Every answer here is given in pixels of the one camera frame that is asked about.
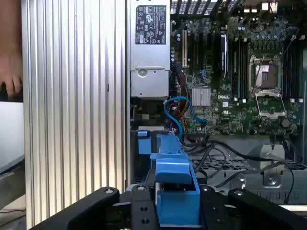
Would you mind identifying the silver chipset heatsink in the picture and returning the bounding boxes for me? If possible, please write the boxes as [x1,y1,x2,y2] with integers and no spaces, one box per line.
[191,87,212,107]

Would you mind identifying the silver power supply unit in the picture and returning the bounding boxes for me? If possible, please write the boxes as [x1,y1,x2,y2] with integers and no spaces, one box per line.
[130,0,171,98]

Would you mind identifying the green motherboard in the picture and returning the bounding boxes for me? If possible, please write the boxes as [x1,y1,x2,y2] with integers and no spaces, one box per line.
[170,14,303,137]

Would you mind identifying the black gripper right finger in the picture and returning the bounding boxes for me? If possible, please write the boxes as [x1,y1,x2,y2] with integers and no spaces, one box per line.
[200,184,307,230]

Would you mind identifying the metal socket cover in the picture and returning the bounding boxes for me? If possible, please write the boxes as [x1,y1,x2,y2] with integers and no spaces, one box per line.
[254,90,287,118]

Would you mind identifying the black RAM slots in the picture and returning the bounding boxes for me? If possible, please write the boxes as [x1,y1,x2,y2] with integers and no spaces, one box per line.
[230,37,249,103]

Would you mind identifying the hard disk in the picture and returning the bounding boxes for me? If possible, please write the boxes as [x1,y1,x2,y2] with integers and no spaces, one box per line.
[150,133,201,228]

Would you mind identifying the white expansion slot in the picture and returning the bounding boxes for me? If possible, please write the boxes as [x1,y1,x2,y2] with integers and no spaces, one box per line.
[182,29,188,69]

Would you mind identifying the blue disk bay latch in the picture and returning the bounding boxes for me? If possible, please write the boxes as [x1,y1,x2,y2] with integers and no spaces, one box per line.
[137,130,151,154]

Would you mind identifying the blue disk wire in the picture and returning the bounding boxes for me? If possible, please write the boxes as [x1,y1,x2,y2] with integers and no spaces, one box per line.
[164,95,207,142]

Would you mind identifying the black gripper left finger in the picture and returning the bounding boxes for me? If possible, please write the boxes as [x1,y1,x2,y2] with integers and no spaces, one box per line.
[28,184,159,230]

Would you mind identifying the black open PC case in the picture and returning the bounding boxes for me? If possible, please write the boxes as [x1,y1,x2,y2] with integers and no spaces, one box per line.
[126,0,307,206]

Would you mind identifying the person's hand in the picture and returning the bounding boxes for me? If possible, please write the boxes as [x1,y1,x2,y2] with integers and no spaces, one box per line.
[0,49,24,97]

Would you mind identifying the CPU socket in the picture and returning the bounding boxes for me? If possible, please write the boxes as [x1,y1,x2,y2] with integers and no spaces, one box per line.
[248,54,284,91]

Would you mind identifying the red yellow wire bundle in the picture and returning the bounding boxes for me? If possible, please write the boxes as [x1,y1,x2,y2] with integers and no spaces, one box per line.
[167,69,191,120]

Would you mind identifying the pale grey flat panel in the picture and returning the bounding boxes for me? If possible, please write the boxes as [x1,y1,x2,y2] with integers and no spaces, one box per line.
[0,100,25,174]

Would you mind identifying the black disk wire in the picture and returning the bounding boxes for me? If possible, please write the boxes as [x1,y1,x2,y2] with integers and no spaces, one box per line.
[181,136,295,204]

